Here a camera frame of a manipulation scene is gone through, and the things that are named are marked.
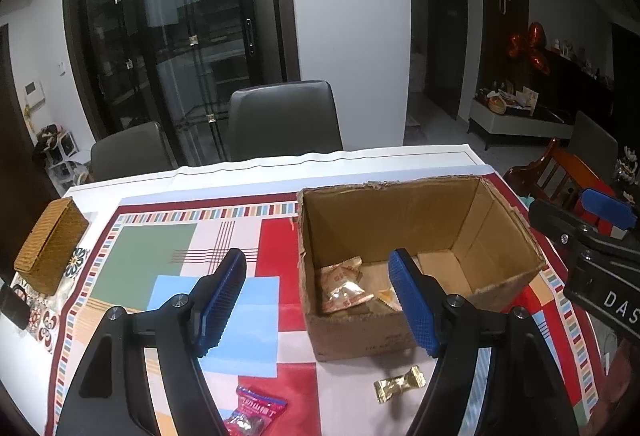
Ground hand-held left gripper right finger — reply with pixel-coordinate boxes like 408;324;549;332
388;249;581;436

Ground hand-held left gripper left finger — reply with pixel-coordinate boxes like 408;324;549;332
55;247;248;436

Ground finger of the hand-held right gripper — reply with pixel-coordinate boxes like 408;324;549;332
582;187;640;229
528;199;601;249

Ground small tan snack wrapper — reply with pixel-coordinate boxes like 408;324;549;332
377;287;401;312

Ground brown cardboard box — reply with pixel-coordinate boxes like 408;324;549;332
296;175;547;363

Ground orange clear snack packet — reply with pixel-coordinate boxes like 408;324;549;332
321;280;375;315
320;256;364;289

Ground gold candy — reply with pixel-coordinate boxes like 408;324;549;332
374;365;427;403

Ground small white figurines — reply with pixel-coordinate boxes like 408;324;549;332
612;143;640;182

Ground brown wooden chair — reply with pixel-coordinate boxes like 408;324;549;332
502;137;616;217

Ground colourful patchwork print tablecloth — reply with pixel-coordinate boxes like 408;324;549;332
0;143;608;436

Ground grey upholstered side chair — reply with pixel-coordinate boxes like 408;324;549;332
567;110;621;167

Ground low white cabinet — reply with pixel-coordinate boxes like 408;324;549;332
467;94;576;149

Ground pink snack packet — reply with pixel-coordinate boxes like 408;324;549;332
222;385;289;436

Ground dark sideboard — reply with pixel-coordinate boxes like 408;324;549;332
542;46;616;117

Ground red foil balloons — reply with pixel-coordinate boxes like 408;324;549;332
507;21;551;77

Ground patterned round-motif place mat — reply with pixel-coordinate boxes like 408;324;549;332
20;243;91;357

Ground narrow grey dining chair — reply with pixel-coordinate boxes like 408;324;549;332
90;120;173;182

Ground woven wicker lidded box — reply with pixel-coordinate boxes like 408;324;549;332
13;197;91;297

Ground wide grey dining chair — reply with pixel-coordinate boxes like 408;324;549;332
227;80;345;163

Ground black mug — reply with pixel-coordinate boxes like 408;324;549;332
0;283;32;331

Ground white cube shelf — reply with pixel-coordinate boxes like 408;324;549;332
32;123;91;197

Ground brown wardrobe door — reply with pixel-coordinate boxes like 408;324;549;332
477;0;531;92

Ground dark interior door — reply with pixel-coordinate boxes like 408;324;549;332
425;0;468;119

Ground dark framed glass sliding door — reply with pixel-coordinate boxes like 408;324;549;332
62;0;301;167

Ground white wall intercom panel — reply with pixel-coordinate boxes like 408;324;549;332
22;80;46;107

